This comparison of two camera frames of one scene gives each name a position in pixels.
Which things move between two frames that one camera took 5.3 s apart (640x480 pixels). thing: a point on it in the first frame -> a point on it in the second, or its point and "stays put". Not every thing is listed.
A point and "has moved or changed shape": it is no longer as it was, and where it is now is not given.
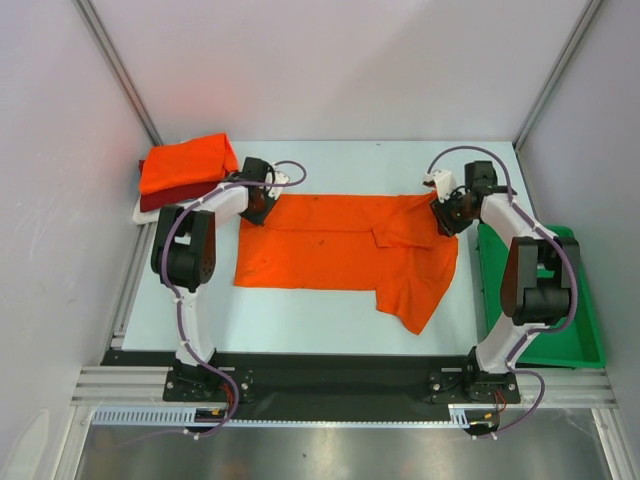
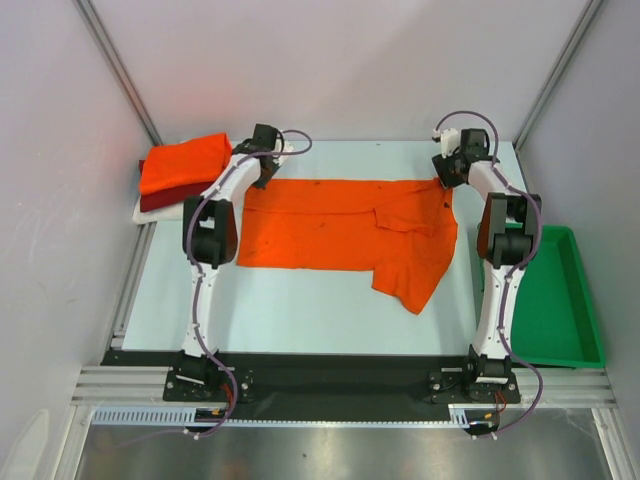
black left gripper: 259,219 -> 261,183
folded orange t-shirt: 178,164 stays put
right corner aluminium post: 586,18 stays put
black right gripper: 447,220 -> 448,173
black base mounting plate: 330,387 stays put
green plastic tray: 577,345 stays put
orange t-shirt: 385,242 has moved or changed shape
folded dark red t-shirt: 151,200 stays put
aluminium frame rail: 101,386 stays put
